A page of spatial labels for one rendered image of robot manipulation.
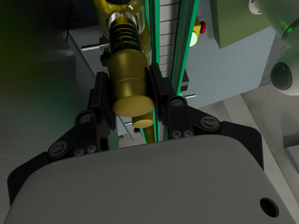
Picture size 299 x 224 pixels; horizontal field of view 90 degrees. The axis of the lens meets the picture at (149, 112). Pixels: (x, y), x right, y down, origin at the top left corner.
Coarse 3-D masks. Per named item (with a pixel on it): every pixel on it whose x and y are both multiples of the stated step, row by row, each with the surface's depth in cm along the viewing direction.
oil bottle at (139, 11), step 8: (96, 0) 14; (104, 0) 14; (136, 0) 15; (144, 0) 15; (96, 8) 15; (104, 8) 14; (112, 8) 14; (120, 8) 14; (128, 8) 15; (136, 8) 15; (144, 8) 16; (104, 16) 15; (136, 16) 16; (144, 16) 16; (104, 24) 16; (144, 24) 17; (104, 32) 17
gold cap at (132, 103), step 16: (112, 64) 12; (128, 64) 11; (144, 64) 12; (112, 80) 11; (128, 80) 10; (144, 80) 11; (112, 96) 11; (128, 96) 10; (144, 96) 10; (128, 112) 12; (144, 112) 12
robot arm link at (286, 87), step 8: (288, 48) 29; (296, 48) 27; (280, 56) 31; (288, 56) 29; (296, 56) 27; (280, 64) 31; (288, 64) 29; (296, 64) 27; (272, 72) 33; (280, 72) 31; (288, 72) 29; (296, 72) 27; (272, 80) 34; (280, 80) 31; (288, 80) 29; (296, 80) 28; (280, 88) 32; (288, 88) 30; (296, 88) 29
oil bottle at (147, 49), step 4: (148, 28) 20; (144, 32) 20; (148, 32) 20; (140, 36) 20; (144, 36) 20; (148, 36) 20; (144, 40) 19; (148, 40) 20; (144, 44) 19; (148, 44) 20; (144, 48) 20; (148, 48) 20; (144, 52) 20; (148, 52) 20; (148, 56) 21; (148, 60) 21
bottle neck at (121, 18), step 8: (112, 16) 15; (120, 16) 14; (128, 16) 14; (112, 24) 14; (120, 24) 14; (128, 24) 14; (136, 24) 15; (112, 32) 14; (120, 32) 13; (128, 32) 13; (136, 32) 14; (112, 40) 13; (120, 40) 13; (128, 40) 13; (136, 40) 13; (112, 48) 13; (120, 48) 13; (128, 48) 13; (136, 48) 13
